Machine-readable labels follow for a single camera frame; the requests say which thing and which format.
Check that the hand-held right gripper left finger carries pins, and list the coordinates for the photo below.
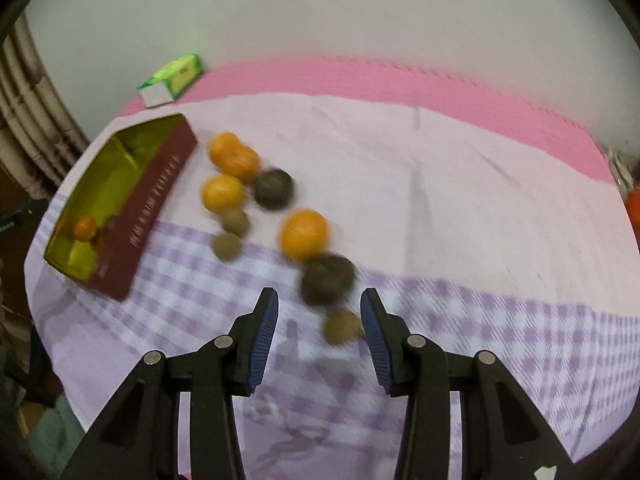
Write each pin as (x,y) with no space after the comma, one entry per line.
(265,330)

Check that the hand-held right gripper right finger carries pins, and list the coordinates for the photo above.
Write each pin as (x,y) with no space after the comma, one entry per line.
(374,340)

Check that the small brown kiwi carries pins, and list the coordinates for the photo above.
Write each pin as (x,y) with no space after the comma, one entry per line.
(341,326)
(226,246)
(235,221)

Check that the dark brown round fruit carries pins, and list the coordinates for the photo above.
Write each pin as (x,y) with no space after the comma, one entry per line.
(273,187)
(327,280)

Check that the small orange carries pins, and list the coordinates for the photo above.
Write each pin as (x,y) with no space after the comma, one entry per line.
(85,228)
(222,192)

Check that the dark red tin box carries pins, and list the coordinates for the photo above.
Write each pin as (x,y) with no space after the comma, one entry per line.
(150,200)

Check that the white lilac checked cloth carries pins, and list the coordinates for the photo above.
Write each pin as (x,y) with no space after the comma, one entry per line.
(450,210)

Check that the large orange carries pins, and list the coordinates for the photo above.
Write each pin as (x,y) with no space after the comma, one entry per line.
(242,164)

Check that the yellow-orange lemon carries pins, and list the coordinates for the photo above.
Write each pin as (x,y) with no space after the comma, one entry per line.
(221,145)

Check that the green tissue box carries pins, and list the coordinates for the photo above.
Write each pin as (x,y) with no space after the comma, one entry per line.
(175,77)

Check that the orange plastic bag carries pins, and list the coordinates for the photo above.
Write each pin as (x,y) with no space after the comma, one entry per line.
(635,212)

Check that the beige corrugated pipes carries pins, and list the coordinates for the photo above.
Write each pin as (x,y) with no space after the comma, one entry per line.
(30,110)

